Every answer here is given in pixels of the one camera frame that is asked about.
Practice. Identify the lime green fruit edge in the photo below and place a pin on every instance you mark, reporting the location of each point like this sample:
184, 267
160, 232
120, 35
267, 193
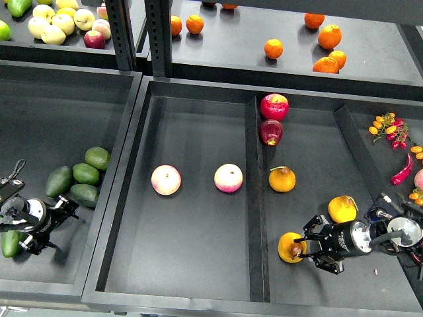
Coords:
5, 31

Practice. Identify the lone green avocado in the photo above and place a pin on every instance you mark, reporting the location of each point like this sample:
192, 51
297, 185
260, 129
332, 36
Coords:
10, 246

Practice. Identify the black shelf post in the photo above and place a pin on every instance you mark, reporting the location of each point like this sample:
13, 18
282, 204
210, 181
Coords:
158, 15
122, 37

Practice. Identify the black centre divided tray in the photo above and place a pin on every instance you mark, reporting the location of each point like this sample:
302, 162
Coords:
203, 252

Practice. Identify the red apple on shelf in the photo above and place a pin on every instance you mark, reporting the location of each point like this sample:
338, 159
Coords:
94, 39

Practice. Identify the peach at right edge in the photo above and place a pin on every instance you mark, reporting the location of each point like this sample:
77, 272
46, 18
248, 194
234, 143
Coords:
418, 179

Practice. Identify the pale yellow apple left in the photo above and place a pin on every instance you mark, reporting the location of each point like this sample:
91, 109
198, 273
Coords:
36, 25

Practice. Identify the pink yellow apple right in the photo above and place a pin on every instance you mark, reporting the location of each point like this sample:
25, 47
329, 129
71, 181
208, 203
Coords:
228, 178

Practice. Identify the pale yellow apple front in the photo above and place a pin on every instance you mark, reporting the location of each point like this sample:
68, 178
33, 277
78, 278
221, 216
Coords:
52, 35

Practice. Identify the pink peach on shelf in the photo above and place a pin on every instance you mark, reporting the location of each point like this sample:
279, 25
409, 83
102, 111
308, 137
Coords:
103, 27

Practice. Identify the black shelf post right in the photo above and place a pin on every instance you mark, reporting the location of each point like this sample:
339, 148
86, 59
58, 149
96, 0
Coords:
158, 15

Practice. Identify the green avocado middle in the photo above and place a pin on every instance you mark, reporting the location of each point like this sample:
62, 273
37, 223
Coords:
86, 174

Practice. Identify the pale yellow apple right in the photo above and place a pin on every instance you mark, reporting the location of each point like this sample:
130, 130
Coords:
84, 19

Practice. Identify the orange lower right front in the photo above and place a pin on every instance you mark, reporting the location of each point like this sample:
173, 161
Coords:
326, 65

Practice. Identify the pink yellow apple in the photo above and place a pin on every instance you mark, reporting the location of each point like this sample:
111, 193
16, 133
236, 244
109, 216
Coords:
228, 178
166, 179

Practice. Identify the red chili pepper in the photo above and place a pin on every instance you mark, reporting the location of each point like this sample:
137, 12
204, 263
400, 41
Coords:
403, 174

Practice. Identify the black shelf post left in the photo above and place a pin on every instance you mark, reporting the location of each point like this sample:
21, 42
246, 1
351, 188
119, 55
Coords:
122, 37

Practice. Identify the yellow pear brown stem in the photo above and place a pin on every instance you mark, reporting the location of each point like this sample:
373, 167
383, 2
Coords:
290, 251

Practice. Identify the cherry tomato bunch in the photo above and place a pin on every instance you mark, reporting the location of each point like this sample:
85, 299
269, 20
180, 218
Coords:
416, 196
392, 128

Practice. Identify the black left tray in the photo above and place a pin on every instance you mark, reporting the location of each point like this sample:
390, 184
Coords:
50, 116

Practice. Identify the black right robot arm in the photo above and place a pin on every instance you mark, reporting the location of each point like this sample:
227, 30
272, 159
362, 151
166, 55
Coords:
391, 229

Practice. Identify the pink yellow apple left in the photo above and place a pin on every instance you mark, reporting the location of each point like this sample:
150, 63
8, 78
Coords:
166, 179

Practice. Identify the dark red apple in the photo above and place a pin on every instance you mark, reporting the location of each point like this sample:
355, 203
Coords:
271, 132

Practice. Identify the large orange right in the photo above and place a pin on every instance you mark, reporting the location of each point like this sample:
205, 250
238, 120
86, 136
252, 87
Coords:
330, 36

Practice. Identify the orange lower right back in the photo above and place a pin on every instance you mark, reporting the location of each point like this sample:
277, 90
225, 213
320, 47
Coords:
340, 57

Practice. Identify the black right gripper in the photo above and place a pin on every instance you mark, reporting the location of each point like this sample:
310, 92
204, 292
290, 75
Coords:
342, 240

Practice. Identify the bright red apple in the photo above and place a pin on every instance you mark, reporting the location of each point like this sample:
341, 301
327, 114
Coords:
274, 107

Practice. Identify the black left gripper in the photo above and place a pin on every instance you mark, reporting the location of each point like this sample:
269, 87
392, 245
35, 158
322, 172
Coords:
43, 221

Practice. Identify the orange tomatoes right edge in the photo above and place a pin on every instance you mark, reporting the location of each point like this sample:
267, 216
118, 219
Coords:
417, 151

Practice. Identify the orange top right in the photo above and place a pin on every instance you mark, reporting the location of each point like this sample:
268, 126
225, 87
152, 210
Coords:
313, 20

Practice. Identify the pale yellow apple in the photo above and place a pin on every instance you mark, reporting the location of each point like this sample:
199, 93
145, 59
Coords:
64, 22
84, 19
36, 25
52, 35

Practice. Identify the green mango top left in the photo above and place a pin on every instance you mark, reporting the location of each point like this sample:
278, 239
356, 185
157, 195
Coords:
18, 7

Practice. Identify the orange middle shelf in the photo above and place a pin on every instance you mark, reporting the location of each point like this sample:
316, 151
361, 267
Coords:
273, 48

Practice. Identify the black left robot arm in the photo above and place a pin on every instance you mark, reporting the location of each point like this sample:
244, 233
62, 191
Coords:
14, 208

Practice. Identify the pale yellow apple centre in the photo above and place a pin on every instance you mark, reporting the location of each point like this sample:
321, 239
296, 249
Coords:
64, 22

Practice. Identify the cherry tomato bunch lower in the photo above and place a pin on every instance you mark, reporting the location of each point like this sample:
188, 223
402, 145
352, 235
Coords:
416, 196

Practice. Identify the cherry tomato bunch upper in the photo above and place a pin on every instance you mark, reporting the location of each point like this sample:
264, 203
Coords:
392, 128

